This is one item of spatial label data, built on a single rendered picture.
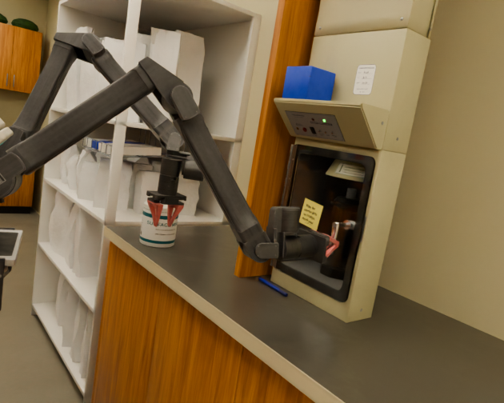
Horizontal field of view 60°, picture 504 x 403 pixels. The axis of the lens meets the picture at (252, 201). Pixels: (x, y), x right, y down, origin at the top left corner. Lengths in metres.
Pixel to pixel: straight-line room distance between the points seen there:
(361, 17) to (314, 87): 0.22
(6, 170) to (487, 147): 1.28
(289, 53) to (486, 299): 0.95
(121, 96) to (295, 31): 0.67
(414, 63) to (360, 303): 0.65
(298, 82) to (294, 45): 0.20
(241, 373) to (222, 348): 0.09
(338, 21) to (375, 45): 0.16
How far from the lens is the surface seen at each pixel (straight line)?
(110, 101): 0.94
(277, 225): 1.02
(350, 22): 1.33
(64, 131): 0.93
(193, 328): 1.34
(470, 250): 1.52
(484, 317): 1.53
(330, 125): 1.19
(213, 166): 0.96
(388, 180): 1.21
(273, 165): 1.40
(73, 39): 1.46
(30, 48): 6.03
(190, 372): 1.38
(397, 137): 1.21
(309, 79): 1.23
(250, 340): 1.07
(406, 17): 1.22
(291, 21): 1.42
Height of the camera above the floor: 1.40
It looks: 9 degrees down
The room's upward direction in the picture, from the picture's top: 9 degrees clockwise
